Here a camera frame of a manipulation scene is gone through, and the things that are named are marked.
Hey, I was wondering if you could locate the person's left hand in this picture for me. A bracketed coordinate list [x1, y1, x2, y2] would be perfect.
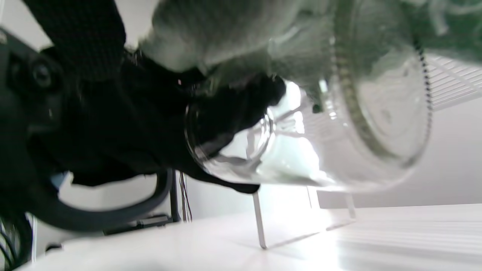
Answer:
[49, 49, 287, 194]

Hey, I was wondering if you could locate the person's right hand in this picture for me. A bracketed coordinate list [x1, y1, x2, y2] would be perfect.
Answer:
[23, 0, 127, 81]

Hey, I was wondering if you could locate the green fish scale cleaning cloth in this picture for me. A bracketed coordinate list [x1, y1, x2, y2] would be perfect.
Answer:
[139, 0, 482, 110]

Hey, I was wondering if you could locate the clear glass jar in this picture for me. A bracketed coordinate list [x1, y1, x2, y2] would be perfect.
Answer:
[185, 0, 433, 192]

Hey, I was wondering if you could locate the black right glove cable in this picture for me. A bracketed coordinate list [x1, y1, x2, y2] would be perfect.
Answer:
[0, 220, 34, 271]

